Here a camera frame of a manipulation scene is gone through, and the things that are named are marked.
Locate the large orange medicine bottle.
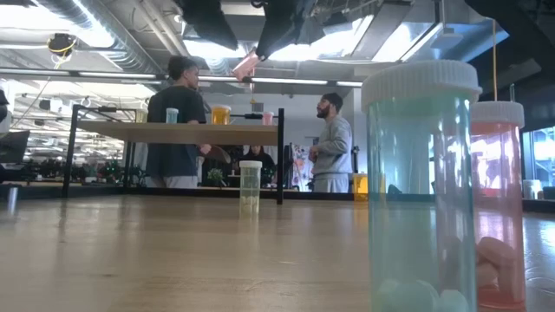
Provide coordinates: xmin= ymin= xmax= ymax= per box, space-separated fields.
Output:
xmin=211 ymin=104 xmax=232 ymax=126

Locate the long fluorescent tube light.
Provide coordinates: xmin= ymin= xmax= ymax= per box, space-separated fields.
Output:
xmin=197 ymin=74 xmax=365 ymax=87

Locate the person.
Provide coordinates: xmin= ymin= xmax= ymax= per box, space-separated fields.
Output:
xmin=145 ymin=55 xmax=233 ymax=190
xmin=240 ymin=145 xmax=278 ymax=187
xmin=308 ymin=92 xmax=355 ymax=194

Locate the floral patterned cloth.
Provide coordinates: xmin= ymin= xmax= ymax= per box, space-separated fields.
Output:
xmin=292 ymin=144 xmax=313 ymax=192

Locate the small potted plant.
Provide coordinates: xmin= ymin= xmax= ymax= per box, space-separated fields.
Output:
xmin=206 ymin=167 xmax=225 ymax=188

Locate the black computer monitor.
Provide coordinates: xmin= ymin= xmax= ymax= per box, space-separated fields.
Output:
xmin=0 ymin=129 xmax=30 ymax=165

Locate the wooden shelf black frame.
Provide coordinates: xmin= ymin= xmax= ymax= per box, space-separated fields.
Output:
xmin=60 ymin=103 xmax=285 ymax=206

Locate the black round device yellow cable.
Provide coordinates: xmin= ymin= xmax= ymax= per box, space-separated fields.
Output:
xmin=46 ymin=32 xmax=78 ymax=60

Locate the grey metal post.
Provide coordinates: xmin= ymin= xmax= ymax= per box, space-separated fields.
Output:
xmin=5 ymin=185 xmax=19 ymax=216

